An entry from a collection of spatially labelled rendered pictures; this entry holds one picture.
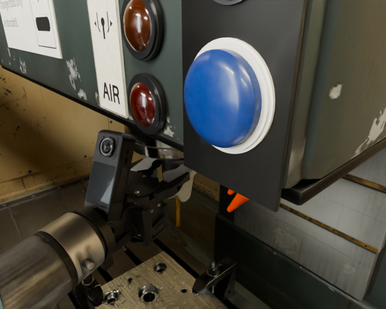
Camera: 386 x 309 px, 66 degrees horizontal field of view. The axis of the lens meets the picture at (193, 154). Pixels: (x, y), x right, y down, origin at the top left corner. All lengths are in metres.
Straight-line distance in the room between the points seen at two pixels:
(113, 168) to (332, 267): 0.74
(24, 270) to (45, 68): 0.19
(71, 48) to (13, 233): 1.29
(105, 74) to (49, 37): 0.08
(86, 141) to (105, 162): 1.16
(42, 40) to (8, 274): 0.21
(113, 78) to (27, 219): 1.35
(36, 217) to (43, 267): 1.15
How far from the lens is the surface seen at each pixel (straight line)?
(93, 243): 0.36
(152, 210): 0.43
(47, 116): 1.45
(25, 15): 0.29
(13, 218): 1.50
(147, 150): 0.42
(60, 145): 1.51
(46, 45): 0.25
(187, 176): 0.44
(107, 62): 0.16
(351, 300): 1.03
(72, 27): 0.20
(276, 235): 1.03
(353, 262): 0.93
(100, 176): 0.39
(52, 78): 0.26
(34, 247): 0.35
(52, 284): 0.35
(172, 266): 0.84
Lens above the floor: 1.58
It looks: 24 degrees down
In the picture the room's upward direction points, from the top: straight up
